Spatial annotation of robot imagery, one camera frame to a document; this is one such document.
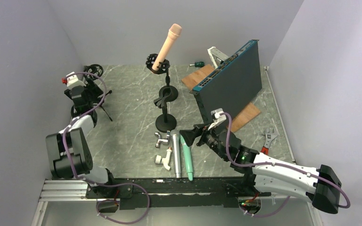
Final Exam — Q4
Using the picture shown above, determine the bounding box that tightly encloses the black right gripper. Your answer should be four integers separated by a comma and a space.
180, 120, 229, 161

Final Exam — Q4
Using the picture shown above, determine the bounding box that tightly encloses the black shock-mount tripod stand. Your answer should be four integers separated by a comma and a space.
81, 64, 104, 113

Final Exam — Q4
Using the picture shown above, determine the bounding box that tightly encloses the mint green microphone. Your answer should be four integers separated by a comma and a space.
180, 135, 194, 181

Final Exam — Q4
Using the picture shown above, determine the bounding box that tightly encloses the silver mesh-head microphone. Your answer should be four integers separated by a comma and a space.
170, 130, 181, 178

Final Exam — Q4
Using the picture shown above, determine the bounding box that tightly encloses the black clip microphone stand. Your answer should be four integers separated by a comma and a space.
154, 86, 177, 132

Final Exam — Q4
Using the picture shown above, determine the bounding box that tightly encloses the beige pink microphone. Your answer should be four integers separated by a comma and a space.
152, 24, 182, 71

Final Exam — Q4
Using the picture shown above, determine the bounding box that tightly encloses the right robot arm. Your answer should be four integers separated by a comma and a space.
180, 124, 342, 214

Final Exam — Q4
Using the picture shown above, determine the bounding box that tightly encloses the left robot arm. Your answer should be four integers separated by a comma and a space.
45, 86, 117, 198

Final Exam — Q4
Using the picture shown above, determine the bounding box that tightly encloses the chrome faucet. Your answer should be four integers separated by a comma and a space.
155, 131, 171, 148

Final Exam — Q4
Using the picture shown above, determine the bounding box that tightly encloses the white plastic pipe fitting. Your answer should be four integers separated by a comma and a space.
154, 147, 173, 171

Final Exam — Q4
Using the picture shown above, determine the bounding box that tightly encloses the wooden board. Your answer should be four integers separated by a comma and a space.
181, 65, 263, 132

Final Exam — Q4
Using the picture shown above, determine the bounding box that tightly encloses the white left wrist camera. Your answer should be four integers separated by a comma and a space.
62, 72, 86, 89

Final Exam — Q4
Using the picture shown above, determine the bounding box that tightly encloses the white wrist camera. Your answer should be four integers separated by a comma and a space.
62, 72, 86, 89
208, 108, 227, 130

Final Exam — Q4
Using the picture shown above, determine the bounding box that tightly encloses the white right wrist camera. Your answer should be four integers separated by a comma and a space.
208, 108, 227, 130

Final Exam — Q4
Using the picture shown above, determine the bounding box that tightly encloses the blue network switch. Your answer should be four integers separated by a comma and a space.
191, 40, 262, 123

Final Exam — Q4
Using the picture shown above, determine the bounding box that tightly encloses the green handled screwdriver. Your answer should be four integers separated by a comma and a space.
189, 61, 205, 68

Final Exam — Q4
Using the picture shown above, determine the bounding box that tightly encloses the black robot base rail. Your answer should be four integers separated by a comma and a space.
85, 177, 257, 210

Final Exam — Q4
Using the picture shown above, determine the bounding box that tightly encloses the red handled adjustable wrench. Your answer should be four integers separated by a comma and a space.
261, 128, 279, 155

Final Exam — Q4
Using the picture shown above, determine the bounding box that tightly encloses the white metal bracket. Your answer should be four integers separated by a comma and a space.
207, 46, 229, 68

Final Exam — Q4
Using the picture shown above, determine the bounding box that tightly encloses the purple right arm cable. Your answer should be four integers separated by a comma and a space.
220, 112, 351, 218

